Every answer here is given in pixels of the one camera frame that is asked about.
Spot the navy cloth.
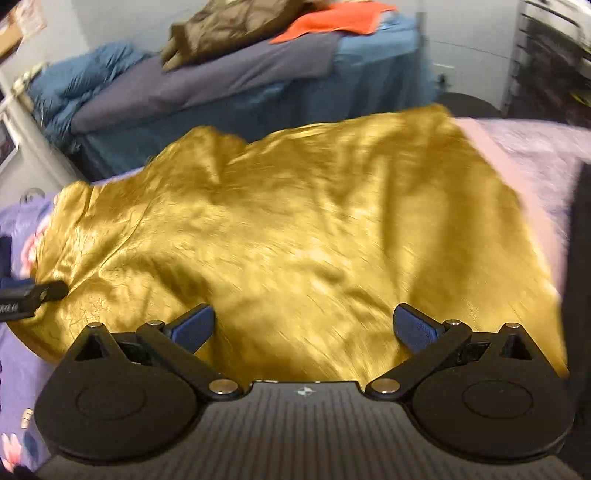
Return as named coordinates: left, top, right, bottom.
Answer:
left=0, top=235, right=16, bottom=288

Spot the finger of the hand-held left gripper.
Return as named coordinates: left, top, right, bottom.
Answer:
left=0, top=281, right=69, bottom=320

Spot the black folded garment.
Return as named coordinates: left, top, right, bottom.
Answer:
left=560, top=161, right=591, bottom=418

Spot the purple floral bedsheet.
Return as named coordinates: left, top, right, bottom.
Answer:
left=0, top=168, right=153, bottom=477

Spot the blue duvet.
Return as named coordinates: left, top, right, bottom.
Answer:
left=27, top=42, right=154, bottom=154

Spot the orange cloth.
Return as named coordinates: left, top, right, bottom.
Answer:
left=270, top=2, right=399, bottom=45

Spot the brown wooden board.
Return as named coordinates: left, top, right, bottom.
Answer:
left=0, top=0, right=48, bottom=60

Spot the brown garment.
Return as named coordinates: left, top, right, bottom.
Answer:
left=161, top=0, right=331, bottom=73

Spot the grey bed sheet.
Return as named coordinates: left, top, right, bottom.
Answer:
left=71, top=34, right=343, bottom=136

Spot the black shelf rack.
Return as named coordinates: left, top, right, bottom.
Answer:
left=502, top=0, right=591, bottom=129

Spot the pink blanket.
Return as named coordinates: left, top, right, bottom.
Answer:
left=451, top=117, right=591, bottom=298

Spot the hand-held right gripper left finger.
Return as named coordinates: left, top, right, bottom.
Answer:
left=58, top=304, right=245, bottom=401

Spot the white appliance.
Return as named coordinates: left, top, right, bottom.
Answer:
left=0, top=85, right=93, bottom=197

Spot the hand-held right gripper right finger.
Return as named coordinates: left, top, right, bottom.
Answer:
left=365, top=303, right=551, bottom=400

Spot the black stool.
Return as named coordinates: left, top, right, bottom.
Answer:
left=436, top=92, right=504, bottom=119

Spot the gold satin garment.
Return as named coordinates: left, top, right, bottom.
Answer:
left=9, top=104, right=571, bottom=384

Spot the lavender speckled blanket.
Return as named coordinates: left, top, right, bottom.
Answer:
left=480, top=119, right=591, bottom=222

